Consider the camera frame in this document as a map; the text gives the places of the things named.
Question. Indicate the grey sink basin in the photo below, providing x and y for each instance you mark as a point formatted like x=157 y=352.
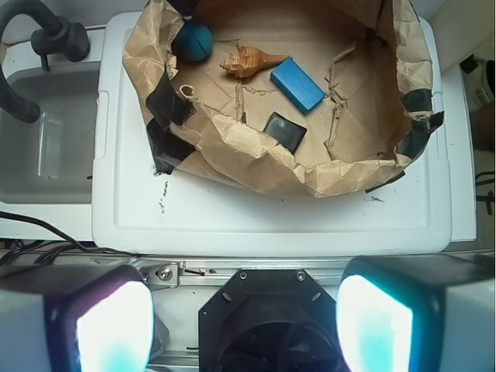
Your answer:
x=50 y=161

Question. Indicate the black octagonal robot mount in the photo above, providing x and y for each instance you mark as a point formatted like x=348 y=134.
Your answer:
x=269 y=320

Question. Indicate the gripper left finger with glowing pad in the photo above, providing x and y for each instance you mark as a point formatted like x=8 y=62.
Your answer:
x=75 y=318

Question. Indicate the black curved faucet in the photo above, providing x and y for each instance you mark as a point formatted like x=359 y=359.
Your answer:
x=55 y=35

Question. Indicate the blue rectangular block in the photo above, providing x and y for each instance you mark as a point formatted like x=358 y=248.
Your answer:
x=297 y=86

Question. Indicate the orange conch shell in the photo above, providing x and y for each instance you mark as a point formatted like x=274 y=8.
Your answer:
x=248 y=61

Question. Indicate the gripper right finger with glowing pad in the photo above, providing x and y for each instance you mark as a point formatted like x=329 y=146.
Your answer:
x=418 y=313

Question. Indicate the white plastic bin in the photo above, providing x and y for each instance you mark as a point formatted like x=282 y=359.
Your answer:
x=180 y=214

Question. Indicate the black square pad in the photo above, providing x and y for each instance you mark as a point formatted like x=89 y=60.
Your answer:
x=288 y=134

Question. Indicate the blue felt ball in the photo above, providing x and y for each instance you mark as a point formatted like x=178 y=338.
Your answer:
x=193 y=42

